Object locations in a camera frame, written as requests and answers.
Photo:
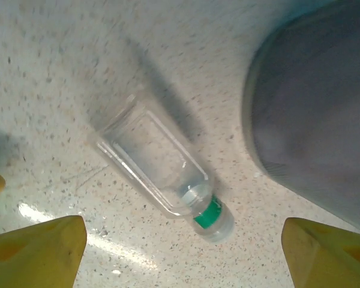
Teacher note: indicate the grey round waste bin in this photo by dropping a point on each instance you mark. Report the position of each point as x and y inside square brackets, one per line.
[312, 105]

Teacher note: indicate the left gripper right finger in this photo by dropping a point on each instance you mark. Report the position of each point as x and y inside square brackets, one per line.
[333, 261]

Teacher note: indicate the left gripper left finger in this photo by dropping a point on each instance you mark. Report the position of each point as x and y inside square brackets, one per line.
[33, 258]

